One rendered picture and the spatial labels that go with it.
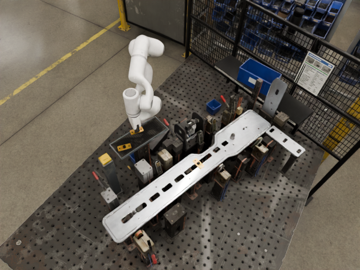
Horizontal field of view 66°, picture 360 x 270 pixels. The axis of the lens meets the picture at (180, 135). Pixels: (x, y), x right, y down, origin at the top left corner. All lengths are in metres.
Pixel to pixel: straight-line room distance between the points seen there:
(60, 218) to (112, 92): 2.06
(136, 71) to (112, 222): 0.88
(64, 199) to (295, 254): 2.05
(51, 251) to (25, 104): 2.31
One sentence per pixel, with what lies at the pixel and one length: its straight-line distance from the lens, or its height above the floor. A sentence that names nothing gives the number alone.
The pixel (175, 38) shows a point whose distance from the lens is 4.27.
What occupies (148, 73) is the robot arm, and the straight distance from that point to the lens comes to 1.87.
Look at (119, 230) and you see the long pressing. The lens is 1.72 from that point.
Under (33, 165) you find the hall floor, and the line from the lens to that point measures 3.35.
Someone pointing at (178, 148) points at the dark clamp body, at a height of 1.05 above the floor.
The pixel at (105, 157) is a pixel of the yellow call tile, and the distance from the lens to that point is 1.75.
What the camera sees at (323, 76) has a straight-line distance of 2.22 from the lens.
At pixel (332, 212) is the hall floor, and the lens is 3.23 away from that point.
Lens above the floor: 2.61
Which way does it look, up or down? 54 degrees down
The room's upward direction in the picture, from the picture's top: 3 degrees clockwise
